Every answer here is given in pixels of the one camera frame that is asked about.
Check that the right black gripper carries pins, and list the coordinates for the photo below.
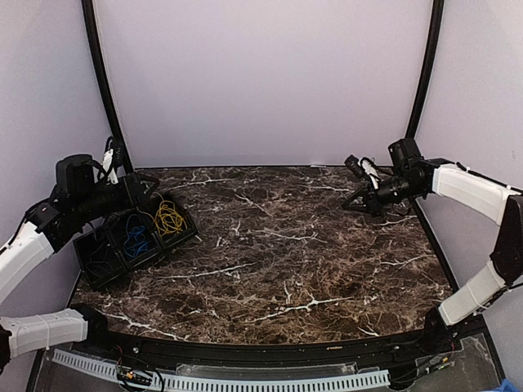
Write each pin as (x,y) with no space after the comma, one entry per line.
(372,202)

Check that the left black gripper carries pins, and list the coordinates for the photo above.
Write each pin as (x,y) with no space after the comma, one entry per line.
(136,198)

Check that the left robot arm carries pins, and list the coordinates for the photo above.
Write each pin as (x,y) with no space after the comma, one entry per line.
(85,190)

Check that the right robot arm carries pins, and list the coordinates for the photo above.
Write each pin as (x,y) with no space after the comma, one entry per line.
(475,222)

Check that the black compartment tray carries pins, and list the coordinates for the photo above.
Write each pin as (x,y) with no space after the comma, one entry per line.
(133,240)

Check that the blue object at corner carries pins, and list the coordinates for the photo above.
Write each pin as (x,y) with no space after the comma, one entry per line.
(507,386)

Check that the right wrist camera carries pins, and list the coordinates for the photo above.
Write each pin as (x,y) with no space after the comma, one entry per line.
(363,168)

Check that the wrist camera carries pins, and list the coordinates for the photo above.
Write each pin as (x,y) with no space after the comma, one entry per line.
(112,161)
(363,168)

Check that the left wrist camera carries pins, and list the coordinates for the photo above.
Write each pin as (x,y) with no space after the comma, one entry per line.
(112,161)

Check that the black front rail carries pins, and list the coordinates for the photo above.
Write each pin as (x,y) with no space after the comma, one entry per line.
(393,350)

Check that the white slotted cable duct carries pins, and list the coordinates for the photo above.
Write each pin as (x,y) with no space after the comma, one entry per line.
(212,378)

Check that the left black frame post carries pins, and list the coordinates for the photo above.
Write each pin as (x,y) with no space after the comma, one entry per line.
(94,43)

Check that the black frame post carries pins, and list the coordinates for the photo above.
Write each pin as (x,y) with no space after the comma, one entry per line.
(94,43)
(433,34)

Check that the right black frame post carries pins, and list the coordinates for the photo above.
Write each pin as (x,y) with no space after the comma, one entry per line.
(433,34)

